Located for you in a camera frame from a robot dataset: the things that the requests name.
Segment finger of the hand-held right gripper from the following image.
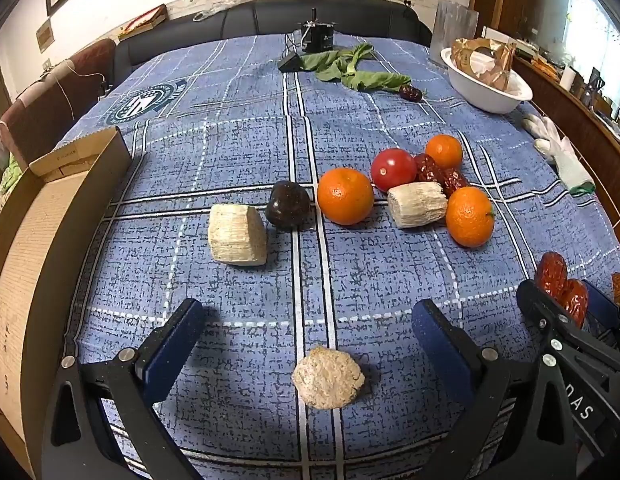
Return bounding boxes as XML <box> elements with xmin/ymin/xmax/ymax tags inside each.
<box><xmin>582</xmin><ymin>280</ymin><xmax>620</xmax><ymax>356</ymax></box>
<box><xmin>516</xmin><ymin>279</ymin><xmax>620</xmax><ymax>392</ymax></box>

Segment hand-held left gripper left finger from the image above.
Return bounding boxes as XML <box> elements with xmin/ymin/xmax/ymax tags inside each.
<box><xmin>41</xmin><ymin>298</ymin><xmax>205</xmax><ymax>480</ymax></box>

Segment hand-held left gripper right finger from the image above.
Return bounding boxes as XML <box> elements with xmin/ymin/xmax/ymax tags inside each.
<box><xmin>411</xmin><ymin>299</ymin><xmax>579</xmax><ymax>480</ymax></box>

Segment beige lumpy chunk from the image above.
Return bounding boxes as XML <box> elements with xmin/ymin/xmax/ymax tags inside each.
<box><xmin>291</xmin><ymin>345</ymin><xmax>365</xmax><ymax>410</ymax></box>

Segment medium orange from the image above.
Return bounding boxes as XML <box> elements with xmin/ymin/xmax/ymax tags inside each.
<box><xmin>445</xmin><ymin>186</ymin><xmax>496</xmax><ymax>248</ymax></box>

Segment large white sugarcane chunk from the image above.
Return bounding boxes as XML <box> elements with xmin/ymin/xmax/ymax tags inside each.
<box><xmin>208</xmin><ymin>203</ymin><xmax>268</xmax><ymax>266</ymax></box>

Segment large orange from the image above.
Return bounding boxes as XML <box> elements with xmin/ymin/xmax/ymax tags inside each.
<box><xmin>317</xmin><ymin>167</ymin><xmax>375</xmax><ymax>226</ymax></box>

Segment cardboard box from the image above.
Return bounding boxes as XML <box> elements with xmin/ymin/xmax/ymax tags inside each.
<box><xmin>0</xmin><ymin>126</ymin><xmax>134</xmax><ymax>478</ymax></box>

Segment red tomato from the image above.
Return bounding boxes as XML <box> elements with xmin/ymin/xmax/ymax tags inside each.
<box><xmin>371</xmin><ymin>148</ymin><xmax>418</xmax><ymax>193</ymax></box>

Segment dark purple round fruit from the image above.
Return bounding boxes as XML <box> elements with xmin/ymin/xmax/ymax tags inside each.
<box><xmin>265</xmin><ymin>180</ymin><xmax>312</xmax><ymax>232</ymax></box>

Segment small orange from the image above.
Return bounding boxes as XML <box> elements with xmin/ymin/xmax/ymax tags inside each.
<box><xmin>425</xmin><ymin>133</ymin><xmax>463</xmax><ymax>170</ymax></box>

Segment white work glove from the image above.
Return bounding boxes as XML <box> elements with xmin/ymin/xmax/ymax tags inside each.
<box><xmin>522</xmin><ymin>112</ymin><xmax>597</xmax><ymax>196</ymax></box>

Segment wooden sideboard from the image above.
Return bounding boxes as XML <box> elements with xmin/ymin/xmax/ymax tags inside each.
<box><xmin>510</xmin><ymin>25</ymin><xmax>620</xmax><ymax>241</ymax></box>

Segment white bowl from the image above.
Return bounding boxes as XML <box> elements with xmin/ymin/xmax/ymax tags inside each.
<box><xmin>440</xmin><ymin>47</ymin><xmax>534</xmax><ymax>114</ymax></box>

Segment blue plaid tablecloth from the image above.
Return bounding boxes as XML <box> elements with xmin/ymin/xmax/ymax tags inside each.
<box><xmin>54</xmin><ymin>32</ymin><xmax>620</xmax><ymax>480</ymax></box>

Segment green cloth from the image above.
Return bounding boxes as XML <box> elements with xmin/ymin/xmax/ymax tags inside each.
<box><xmin>0</xmin><ymin>154</ymin><xmax>23</xmax><ymax>207</ymax></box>

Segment brown armchair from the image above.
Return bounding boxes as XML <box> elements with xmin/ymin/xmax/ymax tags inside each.
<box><xmin>0</xmin><ymin>37</ymin><xmax>118</xmax><ymax>171</ymax></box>

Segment green leafy vegetable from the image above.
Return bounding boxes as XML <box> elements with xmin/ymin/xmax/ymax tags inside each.
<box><xmin>301</xmin><ymin>43</ymin><xmax>413</xmax><ymax>93</ymax></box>

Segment clear plastic bag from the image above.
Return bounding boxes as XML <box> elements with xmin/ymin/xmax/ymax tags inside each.
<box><xmin>430</xmin><ymin>0</ymin><xmax>479</xmax><ymax>61</ymax></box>

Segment red and gold box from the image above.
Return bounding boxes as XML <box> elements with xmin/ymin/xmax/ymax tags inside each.
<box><xmin>117</xmin><ymin>4</ymin><xmax>169</xmax><ymax>41</ymax></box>

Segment black sofa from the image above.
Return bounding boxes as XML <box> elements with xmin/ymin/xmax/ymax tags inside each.
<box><xmin>112</xmin><ymin>0</ymin><xmax>433</xmax><ymax>86</ymax></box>

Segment black electronic device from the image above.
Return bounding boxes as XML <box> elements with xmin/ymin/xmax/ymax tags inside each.
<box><xmin>296</xmin><ymin>7</ymin><xmax>337</xmax><ymax>54</ymax></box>

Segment crumpled white plastic bag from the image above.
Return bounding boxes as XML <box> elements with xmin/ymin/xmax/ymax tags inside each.
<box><xmin>192</xmin><ymin>0</ymin><xmax>241</xmax><ymax>22</ymax></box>

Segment white cord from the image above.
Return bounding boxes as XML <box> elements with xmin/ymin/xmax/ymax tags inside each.
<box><xmin>40</xmin><ymin>60</ymin><xmax>108</xmax><ymax>117</ymax></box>

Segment small wall plaque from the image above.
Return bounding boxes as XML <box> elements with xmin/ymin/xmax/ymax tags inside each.
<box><xmin>36</xmin><ymin>17</ymin><xmax>54</xmax><ymax>54</ymax></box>

